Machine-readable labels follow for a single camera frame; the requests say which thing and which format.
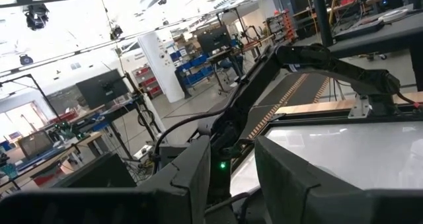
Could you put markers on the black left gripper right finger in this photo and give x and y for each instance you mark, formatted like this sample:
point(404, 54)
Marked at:
point(287, 191)

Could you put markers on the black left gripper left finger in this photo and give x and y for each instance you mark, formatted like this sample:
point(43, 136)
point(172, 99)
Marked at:
point(185, 191)

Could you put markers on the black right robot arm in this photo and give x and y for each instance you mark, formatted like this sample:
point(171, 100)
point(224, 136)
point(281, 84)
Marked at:
point(330, 67)

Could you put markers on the blue storage bins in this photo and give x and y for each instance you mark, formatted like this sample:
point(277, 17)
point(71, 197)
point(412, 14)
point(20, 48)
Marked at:
point(195, 68)

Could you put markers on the black striped floor mat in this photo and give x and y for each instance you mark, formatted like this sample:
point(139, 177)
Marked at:
point(297, 92)

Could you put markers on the white column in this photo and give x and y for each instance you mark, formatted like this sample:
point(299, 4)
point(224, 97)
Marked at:
point(162, 68)

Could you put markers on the red bin shelf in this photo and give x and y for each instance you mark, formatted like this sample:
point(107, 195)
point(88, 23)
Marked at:
point(148, 82)

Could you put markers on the black monitor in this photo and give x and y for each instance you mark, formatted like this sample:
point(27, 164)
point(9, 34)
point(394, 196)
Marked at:
point(213, 39)
point(99, 90)

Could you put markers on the orange shelving rack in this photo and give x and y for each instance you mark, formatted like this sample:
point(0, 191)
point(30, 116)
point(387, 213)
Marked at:
point(281, 25)

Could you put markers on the wooden bench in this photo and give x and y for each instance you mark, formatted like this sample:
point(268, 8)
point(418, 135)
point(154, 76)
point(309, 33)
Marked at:
point(49, 163)

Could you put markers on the black ceiling spotlight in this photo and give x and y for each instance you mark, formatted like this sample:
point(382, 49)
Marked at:
point(26, 59)
point(36, 17)
point(116, 32)

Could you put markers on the black flat device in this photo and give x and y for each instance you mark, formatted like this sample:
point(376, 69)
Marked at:
point(360, 29)

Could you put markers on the grey desk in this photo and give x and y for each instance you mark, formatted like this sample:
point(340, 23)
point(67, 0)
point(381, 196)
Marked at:
point(380, 39)

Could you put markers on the black table frame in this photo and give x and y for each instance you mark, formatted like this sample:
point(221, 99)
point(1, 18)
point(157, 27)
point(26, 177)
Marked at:
point(330, 116)

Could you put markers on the grey metal bracket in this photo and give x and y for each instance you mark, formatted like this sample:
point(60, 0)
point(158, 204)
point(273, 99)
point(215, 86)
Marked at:
point(358, 110)

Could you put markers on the black metal post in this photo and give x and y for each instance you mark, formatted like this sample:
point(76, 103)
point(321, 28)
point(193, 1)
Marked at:
point(322, 16)

